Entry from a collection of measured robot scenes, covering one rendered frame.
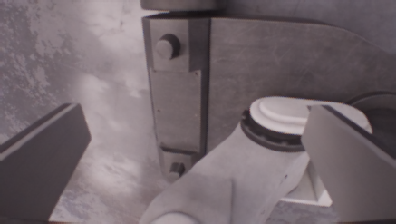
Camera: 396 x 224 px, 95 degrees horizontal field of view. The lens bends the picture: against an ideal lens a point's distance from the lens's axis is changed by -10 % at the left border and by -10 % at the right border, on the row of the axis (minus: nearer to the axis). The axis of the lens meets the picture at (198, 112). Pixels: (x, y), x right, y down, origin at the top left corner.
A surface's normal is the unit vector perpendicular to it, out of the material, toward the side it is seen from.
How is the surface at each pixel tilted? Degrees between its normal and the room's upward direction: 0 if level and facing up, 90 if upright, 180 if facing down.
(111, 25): 0
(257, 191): 90
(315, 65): 0
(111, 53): 0
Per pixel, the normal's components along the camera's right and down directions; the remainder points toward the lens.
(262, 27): -0.20, 0.51
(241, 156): 0.00, -0.86
